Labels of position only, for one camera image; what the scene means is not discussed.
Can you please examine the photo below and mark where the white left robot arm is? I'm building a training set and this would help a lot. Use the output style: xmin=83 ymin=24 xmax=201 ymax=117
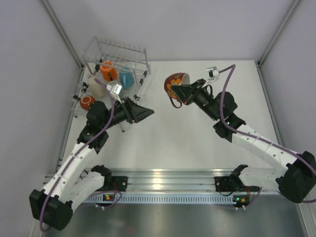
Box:
xmin=29 ymin=97 xmax=154 ymax=232

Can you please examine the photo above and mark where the orange mug black handle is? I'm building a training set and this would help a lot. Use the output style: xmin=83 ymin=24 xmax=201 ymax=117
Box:
xmin=100 ymin=61 xmax=118 ymax=81

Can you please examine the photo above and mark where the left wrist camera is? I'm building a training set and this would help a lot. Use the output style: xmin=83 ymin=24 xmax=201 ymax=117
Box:
xmin=106 ymin=84 xmax=123 ymax=103

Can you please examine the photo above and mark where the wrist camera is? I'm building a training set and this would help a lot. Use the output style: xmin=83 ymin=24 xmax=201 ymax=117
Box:
xmin=106 ymin=84 xmax=123 ymax=103
xmin=203 ymin=67 xmax=220 ymax=87

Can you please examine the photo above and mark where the silver wire dish rack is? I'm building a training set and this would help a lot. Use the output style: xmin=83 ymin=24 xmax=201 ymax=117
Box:
xmin=71 ymin=37 xmax=151 ymax=118

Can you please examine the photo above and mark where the blue mug white interior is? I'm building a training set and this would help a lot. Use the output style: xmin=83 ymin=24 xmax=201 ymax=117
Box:
xmin=119 ymin=67 xmax=134 ymax=90

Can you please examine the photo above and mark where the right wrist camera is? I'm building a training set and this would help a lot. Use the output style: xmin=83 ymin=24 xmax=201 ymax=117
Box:
xmin=203 ymin=67 xmax=220 ymax=87

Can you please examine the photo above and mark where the perforated grey cable duct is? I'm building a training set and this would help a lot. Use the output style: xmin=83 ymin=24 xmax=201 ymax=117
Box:
xmin=83 ymin=193 xmax=249 ymax=204

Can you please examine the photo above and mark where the brown mug black interior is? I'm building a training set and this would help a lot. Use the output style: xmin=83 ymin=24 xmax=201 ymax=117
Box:
xmin=79 ymin=95 xmax=95 ymax=111

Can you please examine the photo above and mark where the red mug white interior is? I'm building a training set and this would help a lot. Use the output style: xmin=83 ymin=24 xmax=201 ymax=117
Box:
xmin=164 ymin=73 xmax=190 ymax=109

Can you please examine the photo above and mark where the beige handleless cup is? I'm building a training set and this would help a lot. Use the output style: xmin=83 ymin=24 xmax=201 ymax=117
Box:
xmin=88 ymin=77 xmax=106 ymax=99

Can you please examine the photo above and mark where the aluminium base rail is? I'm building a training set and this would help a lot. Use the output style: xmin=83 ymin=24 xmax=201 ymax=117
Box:
xmin=43 ymin=168 xmax=275 ymax=193

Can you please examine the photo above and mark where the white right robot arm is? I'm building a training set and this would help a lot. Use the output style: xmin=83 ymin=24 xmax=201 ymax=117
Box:
xmin=171 ymin=79 xmax=316 ymax=203

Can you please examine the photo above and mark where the grey green speckled mug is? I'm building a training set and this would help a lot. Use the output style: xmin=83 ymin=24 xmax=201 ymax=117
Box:
xmin=108 ymin=80 xmax=119 ymax=86

